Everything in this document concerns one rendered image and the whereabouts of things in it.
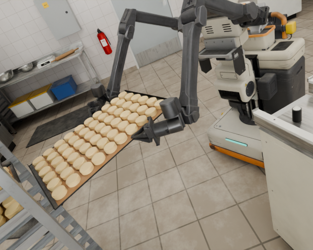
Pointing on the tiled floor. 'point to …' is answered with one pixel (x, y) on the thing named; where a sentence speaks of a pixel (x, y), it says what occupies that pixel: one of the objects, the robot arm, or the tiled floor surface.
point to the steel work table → (18, 76)
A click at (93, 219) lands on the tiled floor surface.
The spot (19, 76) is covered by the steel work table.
